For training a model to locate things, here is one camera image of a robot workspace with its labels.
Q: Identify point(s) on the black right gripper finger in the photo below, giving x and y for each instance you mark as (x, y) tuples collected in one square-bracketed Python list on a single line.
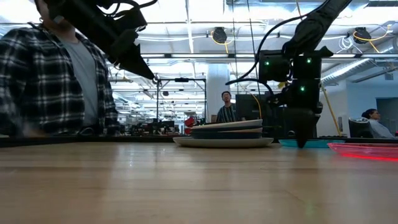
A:
[(301, 137)]

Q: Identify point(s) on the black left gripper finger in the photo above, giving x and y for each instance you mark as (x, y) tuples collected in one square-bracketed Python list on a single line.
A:
[(133, 60)]

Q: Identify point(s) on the pink plastic plate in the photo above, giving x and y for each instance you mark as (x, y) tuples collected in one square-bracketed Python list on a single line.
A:
[(252, 130)]

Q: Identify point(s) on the peach white plastic plate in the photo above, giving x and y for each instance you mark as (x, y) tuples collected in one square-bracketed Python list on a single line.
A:
[(236, 123)]

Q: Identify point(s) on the dark navy plastic plate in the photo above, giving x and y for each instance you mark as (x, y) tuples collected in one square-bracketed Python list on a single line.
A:
[(217, 135)]

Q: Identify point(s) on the dark green plastic plate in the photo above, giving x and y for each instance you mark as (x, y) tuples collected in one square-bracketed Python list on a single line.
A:
[(211, 128)]

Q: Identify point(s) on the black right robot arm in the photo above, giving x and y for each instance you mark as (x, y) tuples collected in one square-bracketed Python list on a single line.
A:
[(314, 28)]

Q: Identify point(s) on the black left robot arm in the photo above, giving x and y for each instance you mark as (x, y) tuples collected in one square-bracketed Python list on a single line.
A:
[(77, 12)]

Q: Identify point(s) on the small clear teal plate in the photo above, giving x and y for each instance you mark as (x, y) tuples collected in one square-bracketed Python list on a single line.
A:
[(320, 143)]

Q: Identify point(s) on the black monitor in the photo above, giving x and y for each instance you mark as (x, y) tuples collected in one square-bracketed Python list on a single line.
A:
[(245, 105)]

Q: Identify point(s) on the black office chair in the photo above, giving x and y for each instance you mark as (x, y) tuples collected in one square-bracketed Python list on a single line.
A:
[(359, 129)]

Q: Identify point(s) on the small clear red plate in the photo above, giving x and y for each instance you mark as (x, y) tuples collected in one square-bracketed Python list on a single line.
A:
[(367, 151)]

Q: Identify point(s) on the person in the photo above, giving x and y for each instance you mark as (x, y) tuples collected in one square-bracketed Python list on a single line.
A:
[(37, 77), (228, 113), (381, 129)]

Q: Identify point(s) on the red background object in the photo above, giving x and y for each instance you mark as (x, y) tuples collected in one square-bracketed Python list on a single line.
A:
[(189, 122)]

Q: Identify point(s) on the large grey plastic plate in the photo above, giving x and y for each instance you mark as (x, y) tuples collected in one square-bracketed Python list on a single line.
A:
[(217, 143)]

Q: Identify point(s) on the black background frame rig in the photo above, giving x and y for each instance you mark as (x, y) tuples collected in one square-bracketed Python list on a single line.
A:
[(182, 80)]

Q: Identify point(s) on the black aluminium table frame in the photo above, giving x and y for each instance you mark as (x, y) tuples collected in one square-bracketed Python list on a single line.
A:
[(93, 140)]

